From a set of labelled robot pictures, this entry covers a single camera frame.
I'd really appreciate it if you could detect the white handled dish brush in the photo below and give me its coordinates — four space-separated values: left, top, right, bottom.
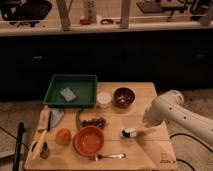
122 128 138 138

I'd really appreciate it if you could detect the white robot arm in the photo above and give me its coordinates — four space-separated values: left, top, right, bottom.
136 90 213 146

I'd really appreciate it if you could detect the purple bowl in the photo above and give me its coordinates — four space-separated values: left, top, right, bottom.
113 87 135 108

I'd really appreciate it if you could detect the orange bowl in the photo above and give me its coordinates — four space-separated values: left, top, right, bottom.
74 126 105 157

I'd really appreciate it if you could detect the bunch of dark grapes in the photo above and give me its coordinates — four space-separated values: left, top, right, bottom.
82 117 106 129

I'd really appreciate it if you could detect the white cup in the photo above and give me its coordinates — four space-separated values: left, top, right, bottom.
97 92 111 108

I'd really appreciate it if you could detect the silver fork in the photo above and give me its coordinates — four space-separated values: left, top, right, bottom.
89 153 126 161

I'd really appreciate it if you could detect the green chili pepper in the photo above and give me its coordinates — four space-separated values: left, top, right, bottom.
76 109 83 129

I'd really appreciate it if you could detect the green plastic tray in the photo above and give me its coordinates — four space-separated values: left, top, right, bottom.
43 74 97 108

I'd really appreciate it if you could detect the orange fruit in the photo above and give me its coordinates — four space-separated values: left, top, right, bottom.
56 128 71 145

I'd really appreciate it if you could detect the grey sponge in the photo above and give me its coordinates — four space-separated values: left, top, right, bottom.
60 88 76 102

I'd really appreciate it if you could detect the grey folded cloth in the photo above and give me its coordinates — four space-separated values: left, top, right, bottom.
50 108 64 128

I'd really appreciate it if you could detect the wooden cutting board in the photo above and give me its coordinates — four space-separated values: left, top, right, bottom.
37 110 50 131

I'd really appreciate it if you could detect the dark small cup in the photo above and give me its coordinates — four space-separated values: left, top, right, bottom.
40 143 50 159

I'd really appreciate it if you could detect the yellow banana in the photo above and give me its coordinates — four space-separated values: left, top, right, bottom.
31 130 47 160

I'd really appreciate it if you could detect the red small dish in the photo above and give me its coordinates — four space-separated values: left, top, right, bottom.
79 16 92 25

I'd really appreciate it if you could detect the black pole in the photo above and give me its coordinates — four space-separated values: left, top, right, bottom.
12 122 25 171

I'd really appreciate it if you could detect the black office chair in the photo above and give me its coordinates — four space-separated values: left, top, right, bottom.
0 0 52 27

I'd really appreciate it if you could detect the black cable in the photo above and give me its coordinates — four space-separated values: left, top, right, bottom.
169 132 213 171

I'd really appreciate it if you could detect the black handled knife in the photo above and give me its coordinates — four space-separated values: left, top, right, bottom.
47 111 52 132

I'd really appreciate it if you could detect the dark ring object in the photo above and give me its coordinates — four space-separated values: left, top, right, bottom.
100 19 114 25

